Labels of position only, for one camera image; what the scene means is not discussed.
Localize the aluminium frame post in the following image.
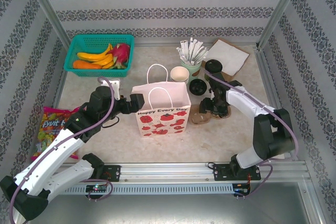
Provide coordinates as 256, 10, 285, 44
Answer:
256, 0, 307, 49
22, 0, 74, 49

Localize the brown pulp cup carrier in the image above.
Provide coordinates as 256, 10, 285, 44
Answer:
189, 102, 233, 126

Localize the yellow banana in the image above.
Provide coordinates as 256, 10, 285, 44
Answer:
91, 54, 116, 69
77, 43, 114, 62

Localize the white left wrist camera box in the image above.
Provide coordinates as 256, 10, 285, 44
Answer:
101, 79, 122, 101

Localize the aluminium frame bar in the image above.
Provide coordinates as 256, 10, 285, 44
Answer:
253, 45, 286, 112
52, 48, 70, 109

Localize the black coffee cup lid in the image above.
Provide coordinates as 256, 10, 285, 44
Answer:
189, 78, 208, 95
204, 59, 224, 74

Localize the teal plastic basket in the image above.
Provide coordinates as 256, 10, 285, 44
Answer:
64, 34, 135, 78

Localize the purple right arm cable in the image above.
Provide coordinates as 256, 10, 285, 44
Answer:
204, 71, 299, 200

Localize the pink dragon fruit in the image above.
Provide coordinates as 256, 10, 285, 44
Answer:
107, 42, 131, 69

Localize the mint green straw holder cup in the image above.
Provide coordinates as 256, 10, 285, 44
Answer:
180, 60, 202, 78

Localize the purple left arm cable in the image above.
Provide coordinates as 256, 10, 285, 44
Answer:
8, 76, 118, 223

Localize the wide aluminium extrusion rail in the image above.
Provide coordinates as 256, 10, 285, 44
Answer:
52, 163, 310, 183

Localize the colourful fruit candy bag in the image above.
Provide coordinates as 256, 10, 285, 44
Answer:
30, 106, 81, 162

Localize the white napkin stack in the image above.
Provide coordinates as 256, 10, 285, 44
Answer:
203, 39, 250, 75
201, 38, 251, 83

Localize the slotted grey cable duct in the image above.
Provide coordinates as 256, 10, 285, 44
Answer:
64, 184, 234, 195

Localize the thin black cable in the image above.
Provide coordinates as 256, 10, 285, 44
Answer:
101, 117, 121, 129

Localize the small circuit board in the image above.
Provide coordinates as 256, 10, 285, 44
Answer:
86, 184, 108, 194
233, 184, 251, 196

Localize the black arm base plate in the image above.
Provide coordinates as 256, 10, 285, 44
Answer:
101, 165, 121, 183
212, 163, 262, 182

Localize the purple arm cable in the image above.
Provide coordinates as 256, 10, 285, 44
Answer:
204, 71, 299, 200
8, 76, 118, 223

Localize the stack of paper cups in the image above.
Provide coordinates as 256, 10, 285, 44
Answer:
170, 66, 190, 86

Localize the white paper bag red print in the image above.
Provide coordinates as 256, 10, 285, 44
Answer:
131, 63, 192, 138

